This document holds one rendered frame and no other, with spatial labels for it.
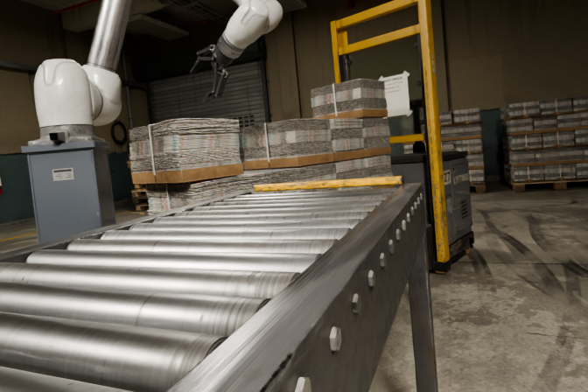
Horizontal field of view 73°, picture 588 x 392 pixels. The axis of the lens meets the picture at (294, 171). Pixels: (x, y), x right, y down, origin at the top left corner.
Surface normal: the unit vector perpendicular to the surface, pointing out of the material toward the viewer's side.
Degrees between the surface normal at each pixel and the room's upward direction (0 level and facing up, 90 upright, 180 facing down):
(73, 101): 90
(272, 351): 0
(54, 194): 90
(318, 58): 90
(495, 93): 90
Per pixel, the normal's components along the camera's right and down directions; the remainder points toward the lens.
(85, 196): 0.21, 0.04
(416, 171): -0.67, 0.10
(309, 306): -0.09, -0.99
